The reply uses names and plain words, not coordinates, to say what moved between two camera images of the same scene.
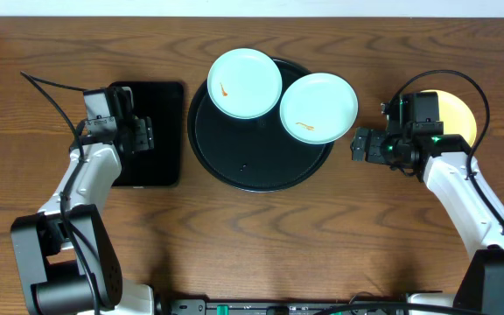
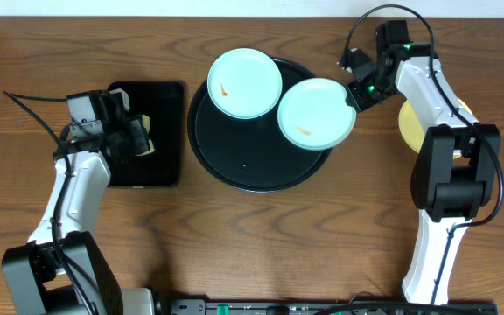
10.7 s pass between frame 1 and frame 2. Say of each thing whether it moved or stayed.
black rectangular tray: stayed
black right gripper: moved
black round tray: stayed
